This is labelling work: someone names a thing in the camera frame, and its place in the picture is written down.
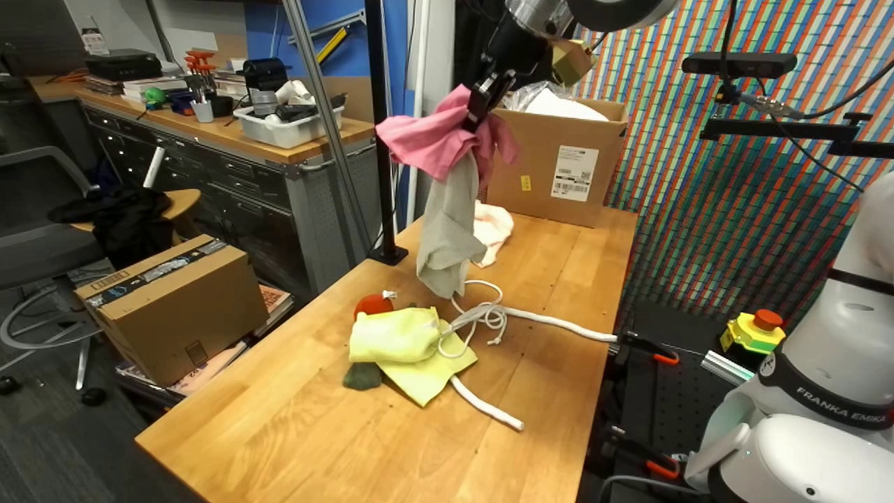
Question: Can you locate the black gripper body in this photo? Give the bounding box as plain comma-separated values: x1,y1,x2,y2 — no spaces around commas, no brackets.
481,10,555,95

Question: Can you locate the magenta cloth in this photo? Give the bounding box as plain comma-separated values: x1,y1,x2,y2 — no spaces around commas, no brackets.
375,84,519,183

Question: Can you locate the light pink towel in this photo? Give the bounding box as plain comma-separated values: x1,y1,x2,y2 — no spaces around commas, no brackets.
470,197,518,271

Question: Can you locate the white towel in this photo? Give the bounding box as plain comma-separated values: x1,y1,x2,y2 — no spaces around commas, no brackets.
413,151,488,302

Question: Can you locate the yellow green cloth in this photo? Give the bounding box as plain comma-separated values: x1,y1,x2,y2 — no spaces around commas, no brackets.
347,305,481,411

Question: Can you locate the black vertical pole with base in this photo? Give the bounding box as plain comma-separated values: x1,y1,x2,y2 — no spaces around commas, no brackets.
360,0,410,267

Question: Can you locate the cardboard box with white label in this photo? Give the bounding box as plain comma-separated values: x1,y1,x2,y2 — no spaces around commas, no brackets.
484,87,634,229

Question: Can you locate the silver diagonal pole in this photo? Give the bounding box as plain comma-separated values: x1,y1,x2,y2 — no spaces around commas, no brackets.
276,0,375,274

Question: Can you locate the white plastic bin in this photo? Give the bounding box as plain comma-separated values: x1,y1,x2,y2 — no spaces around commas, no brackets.
231,98,347,151

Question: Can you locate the red plush tomato toy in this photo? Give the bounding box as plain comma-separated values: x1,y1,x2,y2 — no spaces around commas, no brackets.
353,291,400,322

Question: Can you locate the wooden top workbench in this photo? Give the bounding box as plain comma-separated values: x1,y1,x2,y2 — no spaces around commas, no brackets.
26,72,386,295

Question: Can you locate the red orange toy figure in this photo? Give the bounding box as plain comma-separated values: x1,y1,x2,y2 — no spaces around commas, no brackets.
182,46,217,77

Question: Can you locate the green plush leaf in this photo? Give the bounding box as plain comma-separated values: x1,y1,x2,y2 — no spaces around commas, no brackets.
340,361,386,394

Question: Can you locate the wooden stool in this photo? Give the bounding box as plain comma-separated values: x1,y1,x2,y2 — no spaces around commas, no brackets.
67,183,203,234

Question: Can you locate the orange black clamp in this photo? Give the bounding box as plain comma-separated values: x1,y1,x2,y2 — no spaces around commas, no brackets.
617,329,681,372
604,421,687,482

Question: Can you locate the yellow red emergency stop button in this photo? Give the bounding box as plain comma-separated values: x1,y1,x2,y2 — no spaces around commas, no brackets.
717,305,789,357

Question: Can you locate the flat black device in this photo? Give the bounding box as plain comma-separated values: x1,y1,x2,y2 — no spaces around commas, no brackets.
86,51,164,81

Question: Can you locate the cardboard box with black tape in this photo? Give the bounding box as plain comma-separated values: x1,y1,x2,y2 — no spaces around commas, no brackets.
74,232,270,387

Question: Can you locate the black jacket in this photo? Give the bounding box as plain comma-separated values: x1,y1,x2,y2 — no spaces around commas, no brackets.
48,183,175,274

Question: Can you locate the grey office chair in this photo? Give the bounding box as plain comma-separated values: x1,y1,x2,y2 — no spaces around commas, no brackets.
0,141,106,291

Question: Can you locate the black stereo camera bar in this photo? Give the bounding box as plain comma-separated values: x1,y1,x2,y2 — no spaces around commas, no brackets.
678,51,800,77

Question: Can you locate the white rope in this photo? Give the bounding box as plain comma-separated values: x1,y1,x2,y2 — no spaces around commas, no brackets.
434,276,622,436

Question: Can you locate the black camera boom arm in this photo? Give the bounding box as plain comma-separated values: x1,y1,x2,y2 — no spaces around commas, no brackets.
699,108,894,161

